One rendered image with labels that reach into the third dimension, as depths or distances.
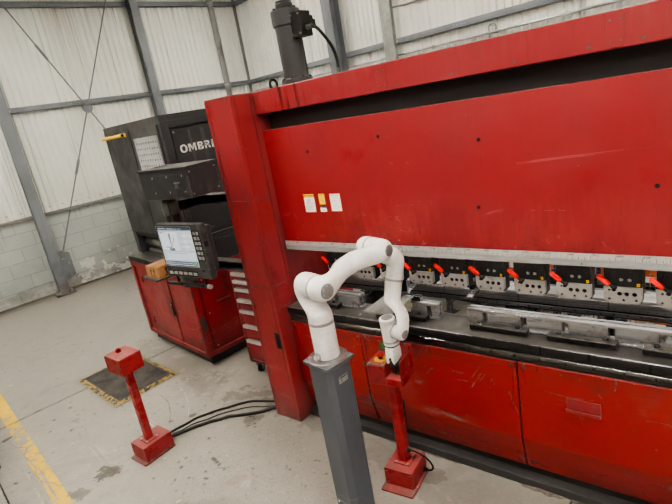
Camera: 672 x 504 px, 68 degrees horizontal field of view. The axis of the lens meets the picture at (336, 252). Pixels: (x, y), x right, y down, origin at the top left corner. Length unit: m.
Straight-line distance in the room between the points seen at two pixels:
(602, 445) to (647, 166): 1.32
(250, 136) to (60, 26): 6.55
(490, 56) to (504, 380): 1.58
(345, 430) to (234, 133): 1.84
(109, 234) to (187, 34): 3.91
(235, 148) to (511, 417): 2.22
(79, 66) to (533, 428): 8.39
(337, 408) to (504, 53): 1.77
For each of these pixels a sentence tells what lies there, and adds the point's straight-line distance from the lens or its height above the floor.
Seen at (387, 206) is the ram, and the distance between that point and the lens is 2.84.
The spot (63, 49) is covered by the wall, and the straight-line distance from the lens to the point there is 9.46.
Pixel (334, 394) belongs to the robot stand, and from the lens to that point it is 2.45.
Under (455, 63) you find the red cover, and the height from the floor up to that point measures 2.23.
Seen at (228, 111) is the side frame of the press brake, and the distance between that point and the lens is 3.23.
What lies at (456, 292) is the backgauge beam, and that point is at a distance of 3.15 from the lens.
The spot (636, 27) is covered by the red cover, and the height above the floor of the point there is 2.22.
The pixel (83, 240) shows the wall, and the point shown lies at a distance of 9.29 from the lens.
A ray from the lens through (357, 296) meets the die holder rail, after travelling 3.21.
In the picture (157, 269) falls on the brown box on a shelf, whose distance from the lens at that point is 4.49.
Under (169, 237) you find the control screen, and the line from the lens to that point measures 3.41.
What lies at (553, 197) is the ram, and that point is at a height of 1.58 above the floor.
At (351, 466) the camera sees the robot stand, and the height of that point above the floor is 0.44.
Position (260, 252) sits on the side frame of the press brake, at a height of 1.30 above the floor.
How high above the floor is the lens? 2.14
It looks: 16 degrees down
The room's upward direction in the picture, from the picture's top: 10 degrees counter-clockwise
